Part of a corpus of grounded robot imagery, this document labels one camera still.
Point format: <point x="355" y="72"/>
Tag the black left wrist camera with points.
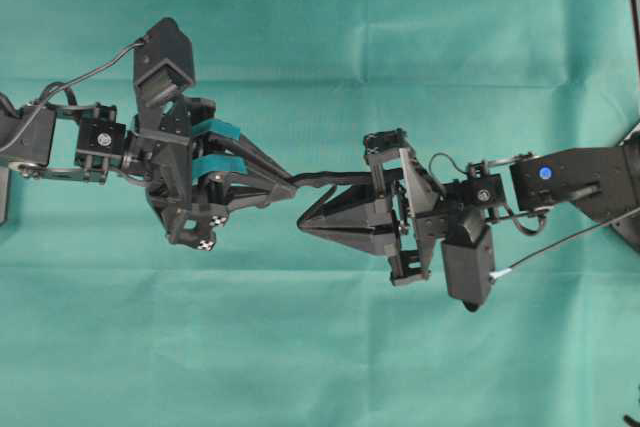
<point x="163" y="68"/>

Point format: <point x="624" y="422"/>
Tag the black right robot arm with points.
<point x="603" y="183"/>

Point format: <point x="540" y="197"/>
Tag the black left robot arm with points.
<point x="68" y="142"/>

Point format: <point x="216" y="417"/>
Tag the green table cloth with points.
<point x="104" y="323"/>

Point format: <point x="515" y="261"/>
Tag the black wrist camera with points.
<point x="469" y="259"/>
<point x="163" y="68"/>

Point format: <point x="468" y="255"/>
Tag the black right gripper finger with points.
<point x="357" y="208"/>
<point x="378" y="241"/>

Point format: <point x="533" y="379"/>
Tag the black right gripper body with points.
<point x="424" y="206"/>

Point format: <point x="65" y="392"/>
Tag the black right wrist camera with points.
<point x="469" y="259"/>

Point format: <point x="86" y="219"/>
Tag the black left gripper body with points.
<point x="159" y="153"/>

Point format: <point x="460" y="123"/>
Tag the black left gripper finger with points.
<point x="215" y="137"/>
<point x="225" y="183"/>

